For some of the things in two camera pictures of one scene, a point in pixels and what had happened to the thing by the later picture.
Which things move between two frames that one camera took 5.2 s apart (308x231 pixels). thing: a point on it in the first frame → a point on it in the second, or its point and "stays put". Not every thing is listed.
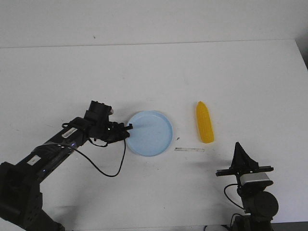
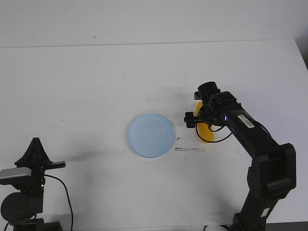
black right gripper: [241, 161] → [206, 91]
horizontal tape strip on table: [188, 149] stays put
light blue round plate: [152, 134] stays put
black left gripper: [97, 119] → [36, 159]
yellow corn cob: [204, 123] stays put
